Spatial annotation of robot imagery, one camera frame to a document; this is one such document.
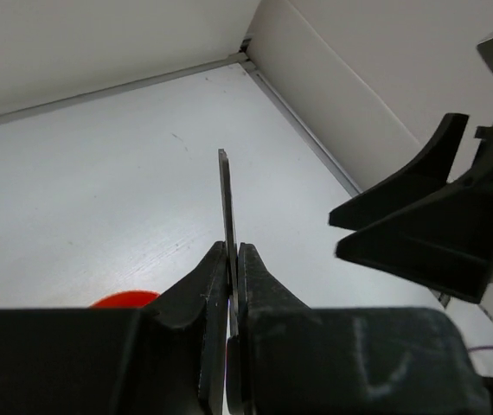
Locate black handled scissors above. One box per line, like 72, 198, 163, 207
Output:
218, 149, 244, 414

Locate aluminium rail right side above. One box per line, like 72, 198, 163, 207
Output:
240, 33, 361, 197

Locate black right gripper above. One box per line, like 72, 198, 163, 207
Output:
329, 113, 493, 303

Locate orange round desk organizer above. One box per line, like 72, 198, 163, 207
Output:
91, 290, 160, 308

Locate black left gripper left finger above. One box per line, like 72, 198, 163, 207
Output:
0, 241, 227, 414

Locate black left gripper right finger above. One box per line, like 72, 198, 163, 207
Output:
236, 244, 493, 414

